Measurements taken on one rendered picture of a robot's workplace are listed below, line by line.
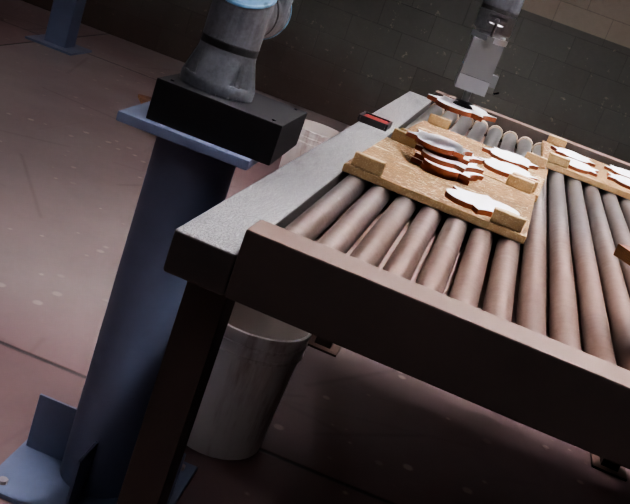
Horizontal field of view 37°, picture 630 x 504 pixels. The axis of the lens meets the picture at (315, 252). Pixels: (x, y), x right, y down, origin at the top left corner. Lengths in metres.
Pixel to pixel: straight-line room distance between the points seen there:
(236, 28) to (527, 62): 5.52
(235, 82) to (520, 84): 5.51
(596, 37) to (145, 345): 5.67
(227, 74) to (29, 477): 0.99
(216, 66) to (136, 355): 0.62
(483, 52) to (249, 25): 0.46
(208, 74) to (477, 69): 0.53
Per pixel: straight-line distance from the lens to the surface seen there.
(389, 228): 1.46
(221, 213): 1.26
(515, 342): 1.11
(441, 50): 7.23
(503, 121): 3.08
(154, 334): 1.98
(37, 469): 2.24
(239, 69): 1.84
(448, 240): 1.52
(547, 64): 7.23
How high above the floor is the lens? 1.30
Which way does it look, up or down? 18 degrees down
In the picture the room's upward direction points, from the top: 20 degrees clockwise
